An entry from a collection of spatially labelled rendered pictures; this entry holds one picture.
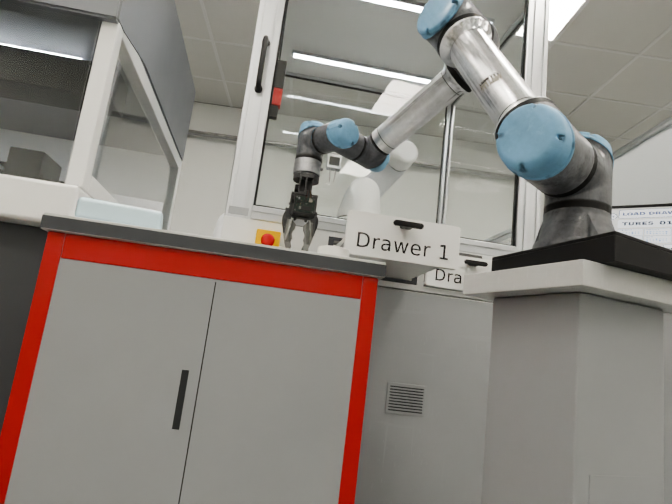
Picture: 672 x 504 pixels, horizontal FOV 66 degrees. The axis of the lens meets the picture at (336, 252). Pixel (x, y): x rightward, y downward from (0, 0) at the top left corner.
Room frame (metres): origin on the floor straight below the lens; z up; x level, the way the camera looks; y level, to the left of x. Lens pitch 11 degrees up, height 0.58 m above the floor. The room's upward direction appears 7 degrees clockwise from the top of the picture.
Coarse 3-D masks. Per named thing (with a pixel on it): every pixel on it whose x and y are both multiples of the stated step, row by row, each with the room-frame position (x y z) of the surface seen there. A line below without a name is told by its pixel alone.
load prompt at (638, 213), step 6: (624, 210) 1.67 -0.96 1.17; (630, 210) 1.66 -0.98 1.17; (636, 210) 1.65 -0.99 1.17; (642, 210) 1.64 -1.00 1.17; (648, 210) 1.63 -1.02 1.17; (654, 210) 1.62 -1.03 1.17; (660, 210) 1.61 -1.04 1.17; (666, 210) 1.60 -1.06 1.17; (624, 216) 1.65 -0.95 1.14; (630, 216) 1.64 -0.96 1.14; (636, 216) 1.63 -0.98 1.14; (642, 216) 1.62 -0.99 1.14; (648, 216) 1.61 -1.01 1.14; (654, 216) 1.60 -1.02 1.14; (660, 216) 1.59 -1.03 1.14; (666, 216) 1.58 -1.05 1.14
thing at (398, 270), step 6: (342, 240) 1.40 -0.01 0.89; (342, 246) 1.37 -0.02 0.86; (360, 258) 1.34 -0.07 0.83; (366, 258) 1.33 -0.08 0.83; (372, 258) 1.32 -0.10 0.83; (390, 264) 1.38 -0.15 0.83; (396, 264) 1.37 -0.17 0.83; (402, 264) 1.36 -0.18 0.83; (408, 264) 1.35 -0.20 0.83; (390, 270) 1.47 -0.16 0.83; (396, 270) 1.46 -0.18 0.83; (402, 270) 1.45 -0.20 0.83; (408, 270) 1.44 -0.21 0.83; (414, 270) 1.42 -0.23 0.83; (420, 270) 1.41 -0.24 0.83; (426, 270) 1.40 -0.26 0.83; (390, 276) 1.58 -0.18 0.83; (396, 276) 1.57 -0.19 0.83; (402, 276) 1.56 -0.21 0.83; (408, 276) 1.54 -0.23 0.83; (414, 276) 1.53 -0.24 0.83
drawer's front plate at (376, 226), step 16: (352, 224) 1.22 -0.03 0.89; (368, 224) 1.22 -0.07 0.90; (384, 224) 1.23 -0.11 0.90; (432, 224) 1.25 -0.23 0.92; (352, 240) 1.22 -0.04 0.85; (400, 240) 1.24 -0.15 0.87; (416, 240) 1.24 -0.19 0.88; (432, 240) 1.25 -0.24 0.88; (448, 240) 1.25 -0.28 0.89; (368, 256) 1.23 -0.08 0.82; (384, 256) 1.23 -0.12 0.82; (400, 256) 1.24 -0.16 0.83; (416, 256) 1.24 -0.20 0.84; (432, 256) 1.25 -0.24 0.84; (448, 256) 1.25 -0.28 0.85
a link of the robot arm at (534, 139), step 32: (448, 0) 0.95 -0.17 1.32; (448, 32) 0.95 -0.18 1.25; (480, 32) 0.93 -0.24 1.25; (448, 64) 1.02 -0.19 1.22; (480, 64) 0.90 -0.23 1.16; (480, 96) 0.91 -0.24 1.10; (512, 96) 0.85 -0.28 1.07; (512, 128) 0.81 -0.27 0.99; (544, 128) 0.77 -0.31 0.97; (512, 160) 0.81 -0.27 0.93; (544, 160) 0.78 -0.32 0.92; (576, 160) 0.80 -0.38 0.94; (544, 192) 0.89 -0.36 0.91
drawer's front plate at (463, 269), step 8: (464, 256) 1.59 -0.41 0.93; (464, 264) 1.59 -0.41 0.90; (488, 264) 1.60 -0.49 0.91; (432, 272) 1.58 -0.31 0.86; (440, 272) 1.58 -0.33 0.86; (448, 272) 1.59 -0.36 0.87; (456, 272) 1.59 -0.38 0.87; (464, 272) 1.59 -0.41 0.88; (472, 272) 1.60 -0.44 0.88; (480, 272) 1.60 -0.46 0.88; (432, 280) 1.58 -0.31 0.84; (456, 280) 1.59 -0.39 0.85; (448, 288) 1.59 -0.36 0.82; (456, 288) 1.59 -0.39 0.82
